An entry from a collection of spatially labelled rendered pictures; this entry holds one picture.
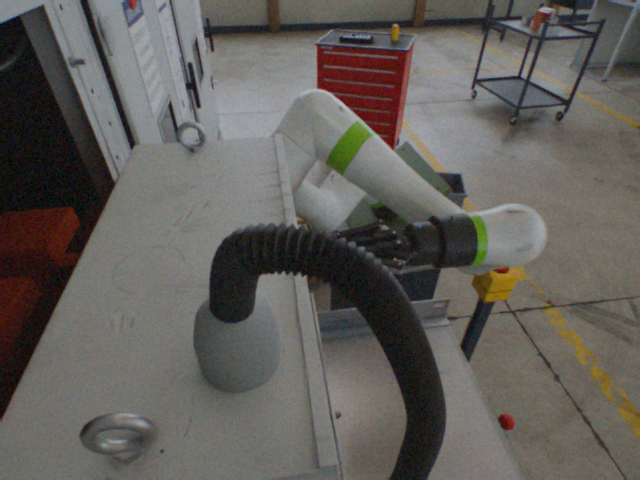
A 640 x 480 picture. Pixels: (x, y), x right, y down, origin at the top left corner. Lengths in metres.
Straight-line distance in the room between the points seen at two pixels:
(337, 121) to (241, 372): 0.61
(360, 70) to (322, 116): 2.45
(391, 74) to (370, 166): 2.45
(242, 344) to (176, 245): 0.19
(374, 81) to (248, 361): 3.06
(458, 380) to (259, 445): 0.75
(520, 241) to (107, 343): 0.59
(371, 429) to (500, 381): 1.27
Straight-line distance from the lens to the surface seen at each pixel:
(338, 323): 1.01
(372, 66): 3.23
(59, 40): 0.68
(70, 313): 0.41
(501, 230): 0.69
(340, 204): 1.18
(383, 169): 0.79
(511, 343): 2.25
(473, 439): 0.93
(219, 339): 0.27
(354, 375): 0.95
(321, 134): 0.81
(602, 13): 7.13
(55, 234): 0.65
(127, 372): 0.34
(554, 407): 2.13
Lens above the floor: 1.65
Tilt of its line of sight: 40 degrees down
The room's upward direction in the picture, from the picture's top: straight up
